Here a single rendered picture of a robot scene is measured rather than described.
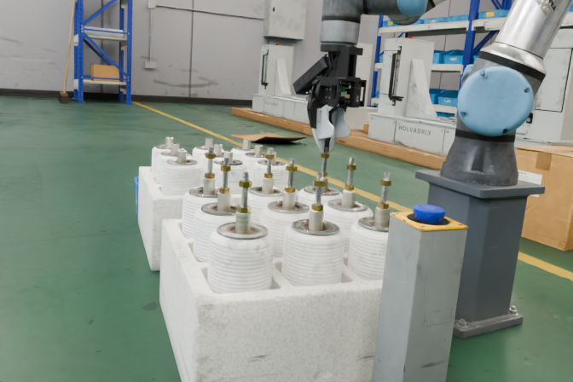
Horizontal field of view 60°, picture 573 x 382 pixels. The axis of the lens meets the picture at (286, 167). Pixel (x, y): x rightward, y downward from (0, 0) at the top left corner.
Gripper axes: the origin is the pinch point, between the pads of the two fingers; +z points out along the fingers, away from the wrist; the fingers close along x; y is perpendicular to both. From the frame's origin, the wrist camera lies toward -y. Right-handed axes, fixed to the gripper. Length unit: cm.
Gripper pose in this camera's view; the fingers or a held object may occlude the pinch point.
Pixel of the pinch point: (323, 145)
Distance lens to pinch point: 102.8
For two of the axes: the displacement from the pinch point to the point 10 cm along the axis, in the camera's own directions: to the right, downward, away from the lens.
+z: -0.7, 9.8, 1.8
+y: 5.7, 1.8, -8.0
